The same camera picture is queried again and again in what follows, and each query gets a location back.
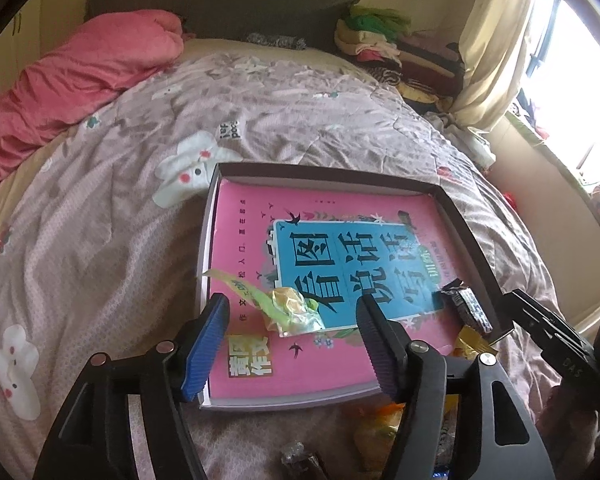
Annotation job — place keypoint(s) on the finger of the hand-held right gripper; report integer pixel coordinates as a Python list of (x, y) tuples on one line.
[(555, 340)]

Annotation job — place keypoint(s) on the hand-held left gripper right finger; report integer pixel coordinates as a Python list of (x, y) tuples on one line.
[(375, 350)]

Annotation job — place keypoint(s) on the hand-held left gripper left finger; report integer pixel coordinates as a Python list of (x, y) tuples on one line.
[(207, 355)]

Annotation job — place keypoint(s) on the orange snack packet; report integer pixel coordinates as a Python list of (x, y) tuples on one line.
[(370, 430)]

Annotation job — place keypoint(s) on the green snack packet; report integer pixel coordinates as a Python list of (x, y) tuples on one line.
[(290, 310)]

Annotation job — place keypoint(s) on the person's right forearm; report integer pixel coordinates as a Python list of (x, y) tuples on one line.
[(575, 430)]

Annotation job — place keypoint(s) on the pink book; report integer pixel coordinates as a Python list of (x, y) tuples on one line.
[(330, 370)]

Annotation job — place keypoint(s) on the gold snack packet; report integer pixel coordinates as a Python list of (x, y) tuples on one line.
[(472, 342)]

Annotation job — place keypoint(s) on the black snack packet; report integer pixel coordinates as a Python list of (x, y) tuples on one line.
[(467, 305)]

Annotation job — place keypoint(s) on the colourful snack packet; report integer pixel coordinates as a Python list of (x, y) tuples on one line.
[(450, 430)]

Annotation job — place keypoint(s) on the brown wrapped snack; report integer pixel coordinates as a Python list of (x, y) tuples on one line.
[(310, 465)]

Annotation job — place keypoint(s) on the red cloth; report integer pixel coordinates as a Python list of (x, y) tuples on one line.
[(511, 201)]

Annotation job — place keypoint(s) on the white crumpled cloth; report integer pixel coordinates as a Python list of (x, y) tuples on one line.
[(472, 142)]

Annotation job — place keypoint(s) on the window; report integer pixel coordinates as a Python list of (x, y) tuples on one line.
[(575, 85)]

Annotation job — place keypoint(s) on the cream curtain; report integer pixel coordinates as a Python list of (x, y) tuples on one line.
[(495, 50)]

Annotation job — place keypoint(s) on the pile of folded clothes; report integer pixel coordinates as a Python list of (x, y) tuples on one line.
[(420, 55)]

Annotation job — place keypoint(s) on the pink blanket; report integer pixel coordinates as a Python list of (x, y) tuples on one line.
[(80, 75)]

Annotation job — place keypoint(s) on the dark patterned cloth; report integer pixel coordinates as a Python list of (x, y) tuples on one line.
[(275, 41)]

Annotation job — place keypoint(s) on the grey headboard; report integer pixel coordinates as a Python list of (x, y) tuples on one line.
[(230, 10)]

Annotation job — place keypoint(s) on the cream wardrobe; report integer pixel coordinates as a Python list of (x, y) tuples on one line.
[(45, 20)]

